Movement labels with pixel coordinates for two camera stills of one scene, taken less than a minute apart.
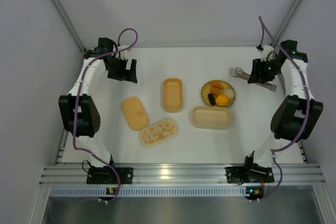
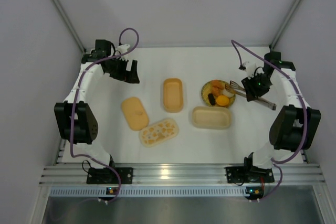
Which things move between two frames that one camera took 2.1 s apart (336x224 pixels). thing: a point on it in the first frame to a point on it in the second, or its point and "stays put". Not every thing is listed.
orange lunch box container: (172, 95) stays put
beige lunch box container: (211, 117) stays put
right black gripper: (260, 70) to (254, 87)
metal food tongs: (237, 72) to (234, 88)
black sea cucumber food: (211, 98) stays put
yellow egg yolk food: (221, 100) stays put
